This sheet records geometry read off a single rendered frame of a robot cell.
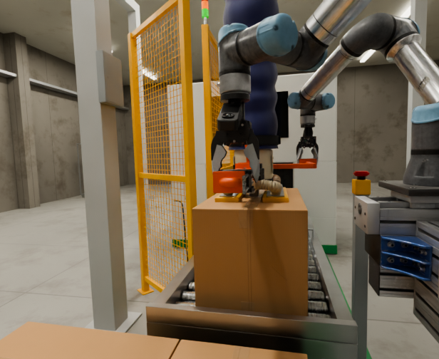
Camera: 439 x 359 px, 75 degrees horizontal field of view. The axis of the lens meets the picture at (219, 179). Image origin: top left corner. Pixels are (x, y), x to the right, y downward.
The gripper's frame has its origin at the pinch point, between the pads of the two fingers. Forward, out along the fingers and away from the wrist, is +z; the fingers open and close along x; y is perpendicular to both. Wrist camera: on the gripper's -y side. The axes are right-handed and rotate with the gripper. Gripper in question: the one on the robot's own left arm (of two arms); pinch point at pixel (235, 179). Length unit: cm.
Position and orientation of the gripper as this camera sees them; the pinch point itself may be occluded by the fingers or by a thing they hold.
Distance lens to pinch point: 68.5
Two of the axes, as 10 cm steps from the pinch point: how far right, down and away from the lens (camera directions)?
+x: -9.8, 0.1, 1.9
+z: 0.3, 10.0, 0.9
